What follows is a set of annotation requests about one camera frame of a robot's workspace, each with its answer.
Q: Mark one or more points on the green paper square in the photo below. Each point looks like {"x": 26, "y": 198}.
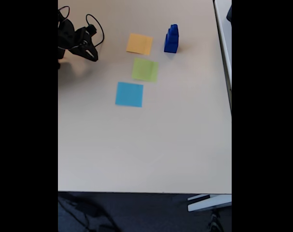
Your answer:
{"x": 145, "y": 70}

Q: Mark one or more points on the dark blue object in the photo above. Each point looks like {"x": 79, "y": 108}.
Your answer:
{"x": 229, "y": 13}

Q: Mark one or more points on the small blue cube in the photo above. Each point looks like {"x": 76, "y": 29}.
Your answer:
{"x": 173, "y": 26}

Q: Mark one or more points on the white table foot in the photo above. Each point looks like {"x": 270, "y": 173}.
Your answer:
{"x": 209, "y": 203}

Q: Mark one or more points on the large blue cube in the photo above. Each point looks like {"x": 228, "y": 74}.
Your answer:
{"x": 171, "y": 46}

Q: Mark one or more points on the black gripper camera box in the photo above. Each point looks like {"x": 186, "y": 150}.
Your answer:
{"x": 91, "y": 29}

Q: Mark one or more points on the white neighbouring table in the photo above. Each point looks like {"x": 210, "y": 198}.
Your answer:
{"x": 224, "y": 43}

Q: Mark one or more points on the medium blue cube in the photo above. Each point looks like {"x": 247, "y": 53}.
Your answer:
{"x": 172, "y": 32}

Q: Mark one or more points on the orange paper square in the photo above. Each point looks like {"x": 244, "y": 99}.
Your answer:
{"x": 139, "y": 44}

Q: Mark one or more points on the light blue paper square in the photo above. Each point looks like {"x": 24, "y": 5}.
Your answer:
{"x": 129, "y": 94}

